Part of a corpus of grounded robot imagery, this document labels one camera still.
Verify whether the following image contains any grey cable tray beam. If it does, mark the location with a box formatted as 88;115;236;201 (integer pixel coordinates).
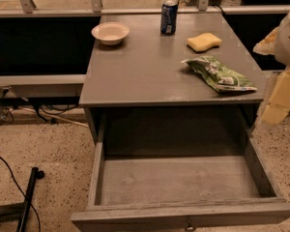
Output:
0;74;85;98

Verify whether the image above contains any yellow sponge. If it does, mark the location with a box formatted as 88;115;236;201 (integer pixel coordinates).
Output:
187;33;222;52

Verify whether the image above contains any black floor cable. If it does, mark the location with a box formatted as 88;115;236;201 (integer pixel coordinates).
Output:
0;147;42;232

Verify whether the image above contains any metal drawer knob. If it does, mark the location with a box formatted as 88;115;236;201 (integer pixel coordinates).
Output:
185;220;196;232

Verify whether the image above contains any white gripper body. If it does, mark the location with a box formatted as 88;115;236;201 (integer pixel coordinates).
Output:
275;12;290;67

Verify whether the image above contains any green jalapeno chip bag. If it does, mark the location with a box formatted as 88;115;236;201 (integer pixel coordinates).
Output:
184;55;257;93

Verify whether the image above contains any white bowl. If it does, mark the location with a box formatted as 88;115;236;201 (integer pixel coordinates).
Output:
91;22;130;45

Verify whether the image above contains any grey metal railing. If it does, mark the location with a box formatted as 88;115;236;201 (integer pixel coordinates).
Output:
0;0;290;18

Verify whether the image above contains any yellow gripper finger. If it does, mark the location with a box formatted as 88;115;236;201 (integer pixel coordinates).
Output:
253;27;278;55
261;67;290;126

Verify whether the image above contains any black metal stand leg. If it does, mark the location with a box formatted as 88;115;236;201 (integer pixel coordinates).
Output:
0;167;44;232

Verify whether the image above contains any blue soda can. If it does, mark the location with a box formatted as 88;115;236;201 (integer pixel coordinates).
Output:
160;0;178;35

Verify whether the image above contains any open grey top drawer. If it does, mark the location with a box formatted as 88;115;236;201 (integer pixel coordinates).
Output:
72;106;290;232

